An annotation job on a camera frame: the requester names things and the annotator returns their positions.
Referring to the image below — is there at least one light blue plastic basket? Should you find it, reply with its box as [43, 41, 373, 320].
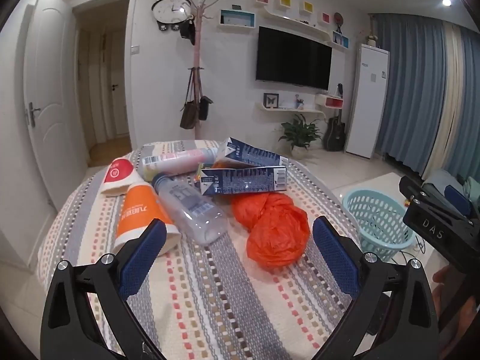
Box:
[342, 189, 415, 263]

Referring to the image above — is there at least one orange plastic bag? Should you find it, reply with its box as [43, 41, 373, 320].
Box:
[231, 192, 311, 270]

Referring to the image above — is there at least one red white paper cup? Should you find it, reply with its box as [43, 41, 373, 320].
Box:
[100, 158, 143, 197]

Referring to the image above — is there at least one clear plastic water bottle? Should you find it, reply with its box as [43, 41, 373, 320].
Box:
[151, 173, 228, 245]

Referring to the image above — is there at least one pink white drink bottle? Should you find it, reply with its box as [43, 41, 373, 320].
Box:
[142, 148, 218, 181]

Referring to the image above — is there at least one blue milk carton front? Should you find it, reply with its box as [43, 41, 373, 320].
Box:
[198, 166, 287, 196]

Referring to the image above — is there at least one blue milk carton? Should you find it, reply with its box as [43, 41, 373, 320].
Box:
[198, 166, 287, 196]
[213, 137, 289, 168]

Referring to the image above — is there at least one person's right hand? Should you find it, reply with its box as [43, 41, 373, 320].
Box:
[432, 265, 479, 359]

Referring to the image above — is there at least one cream curtain panel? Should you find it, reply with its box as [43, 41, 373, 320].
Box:
[422, 22, 465, 179]

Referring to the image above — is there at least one blue curtain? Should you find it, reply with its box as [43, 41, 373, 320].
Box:
[374, 14, 479, 179]

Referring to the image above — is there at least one black acoustic guitar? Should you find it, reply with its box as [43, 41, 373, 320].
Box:
[322, 110, 346, 152]

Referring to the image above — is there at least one striped woven table cloth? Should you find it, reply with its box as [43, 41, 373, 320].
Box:
[37, 171, 351, 359]

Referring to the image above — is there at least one white tall cabinet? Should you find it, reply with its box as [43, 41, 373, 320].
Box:
[345, 44, 390, 159]

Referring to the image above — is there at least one green potted plant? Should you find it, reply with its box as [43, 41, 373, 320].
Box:
[278, 114, 322, 160]

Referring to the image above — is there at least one white open door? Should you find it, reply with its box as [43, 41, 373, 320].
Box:
[24, 0, 87, 210]

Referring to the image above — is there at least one brown hanging handbag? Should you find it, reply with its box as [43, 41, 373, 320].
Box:
[180, 67, 198, 130]

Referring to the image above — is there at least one black hanging bag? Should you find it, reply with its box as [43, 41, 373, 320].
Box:
[198, 67, 213, 121]

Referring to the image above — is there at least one white curved upper shelf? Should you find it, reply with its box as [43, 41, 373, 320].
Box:
[259, 7, 332, 42]

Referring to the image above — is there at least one pink coat rack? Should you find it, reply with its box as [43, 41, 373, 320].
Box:
[191, 0, 220, 140]

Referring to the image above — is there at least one red white wall box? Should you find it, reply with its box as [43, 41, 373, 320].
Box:
[315, 94, 343, 110]

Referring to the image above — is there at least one butterfly picture frame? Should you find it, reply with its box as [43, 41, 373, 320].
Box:
[263, 93, 279, 109]

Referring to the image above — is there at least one white lower wall shelf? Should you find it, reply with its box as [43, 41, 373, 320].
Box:
[256, 103, 326, 119]

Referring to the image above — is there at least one black wall television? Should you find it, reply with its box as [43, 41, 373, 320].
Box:
[256, 26, 332, 90]

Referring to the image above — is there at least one teal wall box shelf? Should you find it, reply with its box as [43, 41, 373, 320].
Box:
[219, 9, 256, 29]

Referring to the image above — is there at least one panda wall clock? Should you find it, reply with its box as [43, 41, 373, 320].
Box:
[151, 0, 193, 31]

